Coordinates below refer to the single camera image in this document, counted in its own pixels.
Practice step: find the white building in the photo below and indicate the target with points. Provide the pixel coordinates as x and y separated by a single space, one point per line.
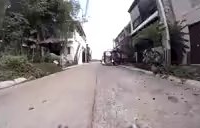
75 46

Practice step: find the grey concrete road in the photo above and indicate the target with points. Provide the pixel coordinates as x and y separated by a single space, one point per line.
71 96

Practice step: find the pile of rubbish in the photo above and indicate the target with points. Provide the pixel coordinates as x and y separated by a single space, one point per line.
53 59

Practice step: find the bicycle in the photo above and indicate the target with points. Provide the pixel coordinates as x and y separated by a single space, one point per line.
151 56

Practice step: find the utility pole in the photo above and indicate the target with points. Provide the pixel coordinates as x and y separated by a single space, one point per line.
86 10

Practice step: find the row of buildings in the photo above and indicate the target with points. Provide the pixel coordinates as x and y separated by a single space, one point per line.
148 20

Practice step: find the bush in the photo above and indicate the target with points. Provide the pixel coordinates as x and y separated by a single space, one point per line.
176 43

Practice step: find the grass verge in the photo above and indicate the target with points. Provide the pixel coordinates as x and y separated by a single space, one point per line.
14 69

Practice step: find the group of trees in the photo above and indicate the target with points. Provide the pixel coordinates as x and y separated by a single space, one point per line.
21 26

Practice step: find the pale concrete kerb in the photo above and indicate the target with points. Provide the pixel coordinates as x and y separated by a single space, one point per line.
4 84
188 81

